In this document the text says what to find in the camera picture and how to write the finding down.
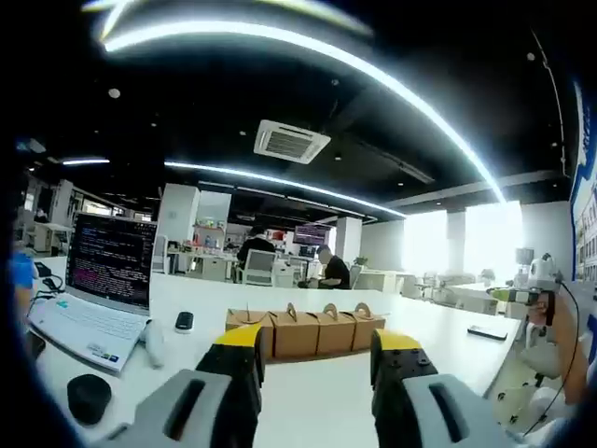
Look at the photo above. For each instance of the ceiling air conditioner unit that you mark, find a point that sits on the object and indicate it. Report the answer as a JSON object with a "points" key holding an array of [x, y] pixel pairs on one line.
{"points": [[291, 142]]}

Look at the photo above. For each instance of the short ceiling light strip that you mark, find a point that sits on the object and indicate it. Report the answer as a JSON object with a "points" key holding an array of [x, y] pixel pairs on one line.
{"points": [[86, 161]]}

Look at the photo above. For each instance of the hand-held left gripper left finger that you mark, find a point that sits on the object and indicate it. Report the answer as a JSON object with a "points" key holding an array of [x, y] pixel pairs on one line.
{"points": [[210, 396]]}

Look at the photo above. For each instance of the long curved ceiling light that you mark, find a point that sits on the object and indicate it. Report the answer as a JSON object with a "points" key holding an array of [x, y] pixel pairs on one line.
{"points": [[326, 49]]}

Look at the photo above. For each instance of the white laptop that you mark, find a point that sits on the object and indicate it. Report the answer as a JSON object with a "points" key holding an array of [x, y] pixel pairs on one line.
{"points": [[93, 322]]}

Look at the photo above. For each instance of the computer monitor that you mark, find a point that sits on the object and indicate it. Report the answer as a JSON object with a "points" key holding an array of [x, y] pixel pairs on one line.
{"points": [[312, 233]]}

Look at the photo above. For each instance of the potted plant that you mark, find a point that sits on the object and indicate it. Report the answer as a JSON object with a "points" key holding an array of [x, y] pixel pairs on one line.
{"points": [[360, 261]]}

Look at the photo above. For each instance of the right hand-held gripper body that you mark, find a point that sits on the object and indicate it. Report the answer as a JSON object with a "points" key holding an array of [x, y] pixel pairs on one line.
{"points": [[545, 275]]}

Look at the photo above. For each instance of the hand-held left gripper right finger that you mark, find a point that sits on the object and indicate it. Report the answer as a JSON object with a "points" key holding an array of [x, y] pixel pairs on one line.
{"points": [[410, 396]]}

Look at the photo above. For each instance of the white rounded object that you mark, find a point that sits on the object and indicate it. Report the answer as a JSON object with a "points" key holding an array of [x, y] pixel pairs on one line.
{"points": [[154, 343]]}

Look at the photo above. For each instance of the blue object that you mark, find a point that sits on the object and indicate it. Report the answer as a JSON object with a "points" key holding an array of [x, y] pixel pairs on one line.
{"points": [[24, 273]]}

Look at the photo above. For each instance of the black round pouch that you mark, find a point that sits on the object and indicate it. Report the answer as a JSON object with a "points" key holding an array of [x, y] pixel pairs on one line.
{"points": [[88, 399]]}

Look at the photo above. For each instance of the black smartphone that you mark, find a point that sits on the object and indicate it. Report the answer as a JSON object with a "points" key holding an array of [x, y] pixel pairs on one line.
{"points": [[487, 332]]}

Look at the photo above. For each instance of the person's right hand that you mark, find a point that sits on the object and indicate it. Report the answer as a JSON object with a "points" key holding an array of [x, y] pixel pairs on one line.
{"points": [[537, 315]]}

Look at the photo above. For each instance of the wall poster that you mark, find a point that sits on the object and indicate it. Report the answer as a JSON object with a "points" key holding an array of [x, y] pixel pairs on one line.
{"points": [[585, 210]]}

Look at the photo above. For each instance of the black computer mouse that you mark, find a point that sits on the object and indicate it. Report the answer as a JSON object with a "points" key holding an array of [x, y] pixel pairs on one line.
{"points": [[184, 322]]}

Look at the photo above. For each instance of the shelf with colourful items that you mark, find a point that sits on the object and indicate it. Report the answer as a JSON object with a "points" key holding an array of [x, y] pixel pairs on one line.
{"points": [[212, 240]]}

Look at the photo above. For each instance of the white mesh office chair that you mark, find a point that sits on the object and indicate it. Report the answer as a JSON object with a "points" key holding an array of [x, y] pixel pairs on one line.
{"points": [[259, 268]]}

